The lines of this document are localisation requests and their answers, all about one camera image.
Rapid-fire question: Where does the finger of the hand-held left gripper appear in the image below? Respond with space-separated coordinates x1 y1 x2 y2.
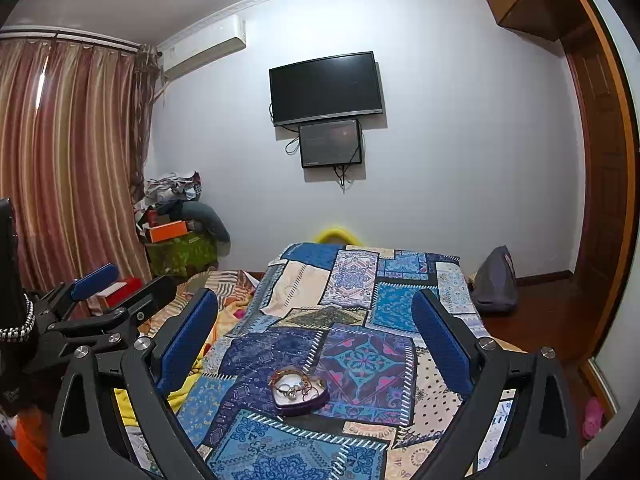
45 275 178 351
27 263 121 321

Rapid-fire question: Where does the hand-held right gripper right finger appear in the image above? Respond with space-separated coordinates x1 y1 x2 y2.
411 287 584 480

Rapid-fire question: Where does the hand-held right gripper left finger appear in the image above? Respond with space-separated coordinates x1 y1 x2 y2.
46 287 221 480

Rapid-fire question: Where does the red braided bracelet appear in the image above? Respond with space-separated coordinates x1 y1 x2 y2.
272 367 308 387

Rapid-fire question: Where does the purple heart-shaped jewelry box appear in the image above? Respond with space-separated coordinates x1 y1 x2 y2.
271 367 331 417

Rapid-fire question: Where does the red box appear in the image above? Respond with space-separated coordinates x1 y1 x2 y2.
100 277 144 312

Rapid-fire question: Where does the yellow blanket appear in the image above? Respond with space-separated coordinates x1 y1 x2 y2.
114 340 212 443

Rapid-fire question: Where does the green cloth-covered cabinet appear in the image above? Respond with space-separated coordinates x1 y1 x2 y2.
142 232 222 279

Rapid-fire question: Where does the striped bedsheet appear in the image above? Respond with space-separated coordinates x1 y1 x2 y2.
147 268 263 343

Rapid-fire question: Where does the orange box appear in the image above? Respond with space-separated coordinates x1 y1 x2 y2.
144 219 190 244

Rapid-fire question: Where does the grey backpack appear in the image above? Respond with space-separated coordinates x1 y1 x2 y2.
472 245 522 314

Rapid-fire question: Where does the patchwork blanket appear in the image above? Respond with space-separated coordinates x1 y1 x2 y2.
172 242 532 480

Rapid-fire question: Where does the pile of clothes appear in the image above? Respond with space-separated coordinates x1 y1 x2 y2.
132 171 232 257

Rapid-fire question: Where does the striped brown curtain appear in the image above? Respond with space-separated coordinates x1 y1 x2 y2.
0 35 162 303

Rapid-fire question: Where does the yellow plastic object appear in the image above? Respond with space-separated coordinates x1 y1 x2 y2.
313 226 359 246

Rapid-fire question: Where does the pink slipper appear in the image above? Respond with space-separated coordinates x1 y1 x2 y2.
582 397 607 442

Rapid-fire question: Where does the orange cloth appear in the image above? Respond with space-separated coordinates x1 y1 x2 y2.
14 414 50 480

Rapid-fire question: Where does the wooden door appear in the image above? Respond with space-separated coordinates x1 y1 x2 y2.
561 29 637 363

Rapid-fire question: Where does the curtain rod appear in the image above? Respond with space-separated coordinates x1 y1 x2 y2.
0 29 142 54

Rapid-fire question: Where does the white air conditioner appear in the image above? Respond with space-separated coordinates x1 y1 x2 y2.
162 16 249 81

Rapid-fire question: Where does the small wall monitor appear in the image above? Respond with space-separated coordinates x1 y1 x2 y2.
298 118 364 170

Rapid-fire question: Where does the black wall television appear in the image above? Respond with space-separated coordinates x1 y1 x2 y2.
268 50 385 128

